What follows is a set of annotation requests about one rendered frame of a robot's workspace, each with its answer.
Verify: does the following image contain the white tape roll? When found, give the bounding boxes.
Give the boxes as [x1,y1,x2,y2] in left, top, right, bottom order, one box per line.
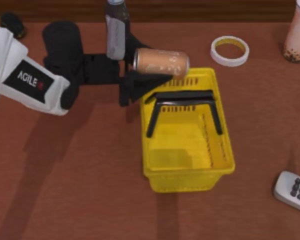
[210,35,250,68]

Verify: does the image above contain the bubble tea cup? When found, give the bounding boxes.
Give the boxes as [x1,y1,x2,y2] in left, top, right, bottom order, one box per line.
[282,0,300,65]

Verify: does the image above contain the small black and yellow object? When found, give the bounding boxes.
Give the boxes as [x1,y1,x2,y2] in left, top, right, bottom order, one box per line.
[0,12,27,40]

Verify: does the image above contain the dark bottle with grey label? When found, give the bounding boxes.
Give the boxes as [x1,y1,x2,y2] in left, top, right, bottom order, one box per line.
[104,0,131,61]

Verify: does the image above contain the grey remote control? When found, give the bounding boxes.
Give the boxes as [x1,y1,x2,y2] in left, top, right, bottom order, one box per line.
[273,170,300,215]

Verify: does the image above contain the orange soda can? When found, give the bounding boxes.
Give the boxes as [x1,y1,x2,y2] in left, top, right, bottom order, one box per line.
[132,47,191,80]

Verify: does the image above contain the yellow plastic shopping basket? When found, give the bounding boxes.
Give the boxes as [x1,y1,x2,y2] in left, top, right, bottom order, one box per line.
[139,67,236,194]

